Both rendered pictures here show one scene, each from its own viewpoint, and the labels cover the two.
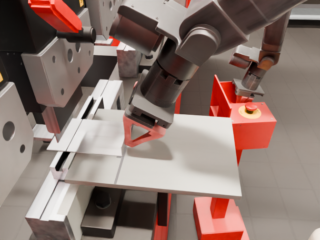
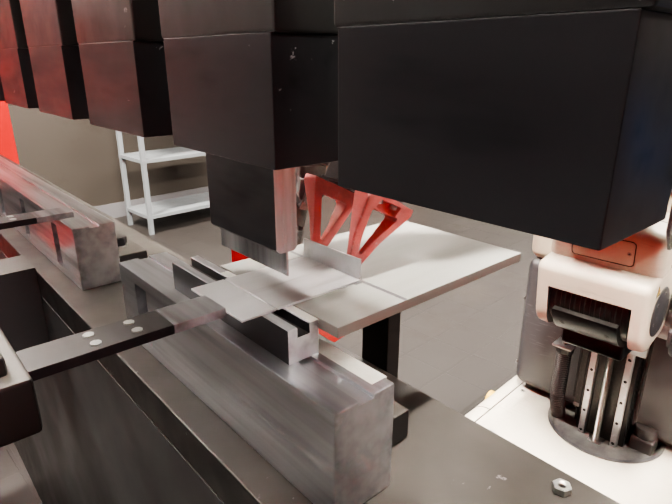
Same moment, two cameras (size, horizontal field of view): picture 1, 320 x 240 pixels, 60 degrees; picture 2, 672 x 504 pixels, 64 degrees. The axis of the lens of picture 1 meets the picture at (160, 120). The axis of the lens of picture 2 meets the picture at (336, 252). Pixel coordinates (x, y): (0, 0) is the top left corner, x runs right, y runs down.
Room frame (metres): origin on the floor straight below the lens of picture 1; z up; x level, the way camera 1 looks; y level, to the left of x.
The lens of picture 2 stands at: (0.02, 0.42, 1.20)
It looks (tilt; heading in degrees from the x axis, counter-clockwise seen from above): 20 degrees down; 312
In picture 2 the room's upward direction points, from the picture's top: straight up
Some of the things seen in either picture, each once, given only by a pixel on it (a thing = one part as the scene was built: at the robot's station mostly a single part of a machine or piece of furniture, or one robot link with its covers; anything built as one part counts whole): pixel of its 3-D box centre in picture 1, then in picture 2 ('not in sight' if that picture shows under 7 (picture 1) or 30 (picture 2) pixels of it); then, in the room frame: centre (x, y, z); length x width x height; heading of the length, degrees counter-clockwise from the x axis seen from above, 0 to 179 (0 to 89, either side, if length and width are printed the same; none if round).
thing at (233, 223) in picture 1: (221, 219); not in sight; (0.77, -0.31, 0.06); 0.25 x 0.20 x 0.12; 95
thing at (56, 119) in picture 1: (63, 99); (249, 205); (0.36, 0.15, 1.08); 0.10 x 0.02 x 0.10; 173
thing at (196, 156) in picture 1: (157, 146); (375, 263); (0.34, 0.00, 1.00); 0.26 x 0.18 x 0.01; 83
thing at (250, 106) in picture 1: (250, 109); not in sight; (0.72, -0.29, 0.79); 0.04 x 0.04 x 0.04
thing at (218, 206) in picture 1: (225, 177); not in sight; (0.77, -0.28, 0.39); 0.06 x 0.06 x 0.54; 5
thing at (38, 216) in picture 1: (90, 147); (228, 352); (0.41, 0.15, 0.92); 0.39 x 0.06 x 0.10; 173
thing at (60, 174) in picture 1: (81, 132); (236, 302); (0.39, 0.15, 0.99); 0.20 x 0.03 x 0.03; 173
